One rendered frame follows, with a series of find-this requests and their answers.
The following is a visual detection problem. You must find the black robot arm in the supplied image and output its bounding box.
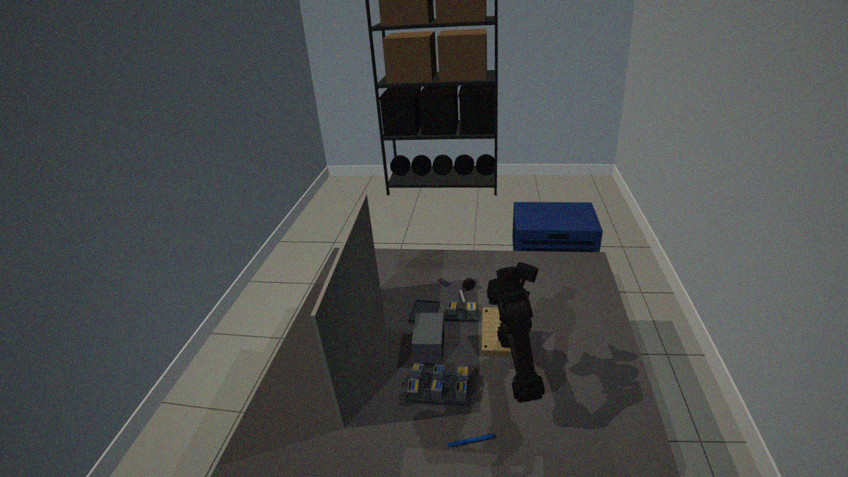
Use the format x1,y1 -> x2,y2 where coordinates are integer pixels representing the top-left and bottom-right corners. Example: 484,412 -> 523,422
487,267 -> 545,403

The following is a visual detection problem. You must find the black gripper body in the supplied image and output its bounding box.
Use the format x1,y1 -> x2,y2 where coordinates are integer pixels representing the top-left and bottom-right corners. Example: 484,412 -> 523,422
516,262 -> 538,290

